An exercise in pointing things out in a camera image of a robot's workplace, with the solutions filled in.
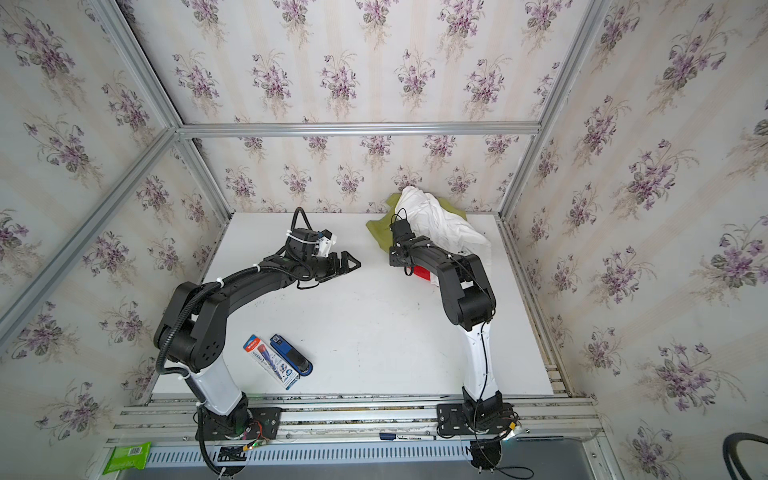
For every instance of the red cloth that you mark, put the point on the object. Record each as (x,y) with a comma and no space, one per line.
(422,273)

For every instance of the green wipes pack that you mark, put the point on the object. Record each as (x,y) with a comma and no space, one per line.
(128,457)

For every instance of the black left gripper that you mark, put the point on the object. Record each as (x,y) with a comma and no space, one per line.
(335,264)

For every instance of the blue stapler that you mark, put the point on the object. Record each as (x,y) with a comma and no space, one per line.
(300,363)

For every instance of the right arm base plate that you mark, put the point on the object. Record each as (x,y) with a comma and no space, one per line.
(458,419)

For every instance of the white vented cable duct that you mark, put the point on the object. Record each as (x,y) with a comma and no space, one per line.
(397,451)

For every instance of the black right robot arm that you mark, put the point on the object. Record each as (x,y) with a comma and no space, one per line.
(468,302)

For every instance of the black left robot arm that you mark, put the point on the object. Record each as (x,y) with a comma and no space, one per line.
(191,336)

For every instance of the green cloth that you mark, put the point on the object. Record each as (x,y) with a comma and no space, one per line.
(379,228)

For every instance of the white cloth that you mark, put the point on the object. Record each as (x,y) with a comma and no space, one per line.
(450,231)

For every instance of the white marker package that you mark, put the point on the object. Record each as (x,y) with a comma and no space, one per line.
(271,361)

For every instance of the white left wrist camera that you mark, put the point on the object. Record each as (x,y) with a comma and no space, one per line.
(305,243)

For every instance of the black round chair edge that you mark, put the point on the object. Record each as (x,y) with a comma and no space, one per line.
(745,456)

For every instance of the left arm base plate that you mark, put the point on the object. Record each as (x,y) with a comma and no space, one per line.
(242,424)

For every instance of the blue pen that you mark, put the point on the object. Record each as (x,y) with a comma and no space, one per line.
(391,436)

